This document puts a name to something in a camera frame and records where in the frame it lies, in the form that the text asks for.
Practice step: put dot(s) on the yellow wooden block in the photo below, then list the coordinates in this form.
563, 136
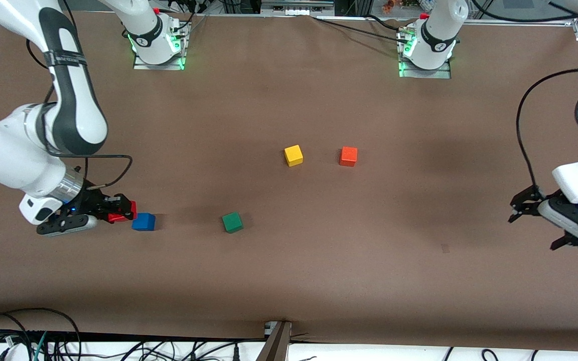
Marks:
293, 155

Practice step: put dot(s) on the orange wooden block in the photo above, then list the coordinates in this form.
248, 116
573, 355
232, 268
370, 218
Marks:
348, 156

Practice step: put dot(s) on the brown table cover sheet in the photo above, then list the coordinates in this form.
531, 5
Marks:
319, 276

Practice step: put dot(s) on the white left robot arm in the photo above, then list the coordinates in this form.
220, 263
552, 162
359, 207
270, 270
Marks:
437, 35

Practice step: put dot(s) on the red wooden block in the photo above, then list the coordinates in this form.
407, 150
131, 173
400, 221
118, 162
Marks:
133, 209

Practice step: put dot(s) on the orange background object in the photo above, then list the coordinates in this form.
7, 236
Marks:
388, 6

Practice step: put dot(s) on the green wooden block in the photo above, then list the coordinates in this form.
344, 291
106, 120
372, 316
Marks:
232, 222

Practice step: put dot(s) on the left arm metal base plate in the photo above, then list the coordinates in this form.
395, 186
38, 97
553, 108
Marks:
442, 74

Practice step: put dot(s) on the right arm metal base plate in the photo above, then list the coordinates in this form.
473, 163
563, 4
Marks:
141, 66

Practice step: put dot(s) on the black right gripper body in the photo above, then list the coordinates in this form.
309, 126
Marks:
92, 200

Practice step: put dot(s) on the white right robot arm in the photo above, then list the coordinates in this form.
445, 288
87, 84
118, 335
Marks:
76, 115

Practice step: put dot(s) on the blue wooden block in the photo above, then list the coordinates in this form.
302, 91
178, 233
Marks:
144, 222

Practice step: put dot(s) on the grey metal camera post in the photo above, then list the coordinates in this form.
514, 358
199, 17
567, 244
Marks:
276, 346

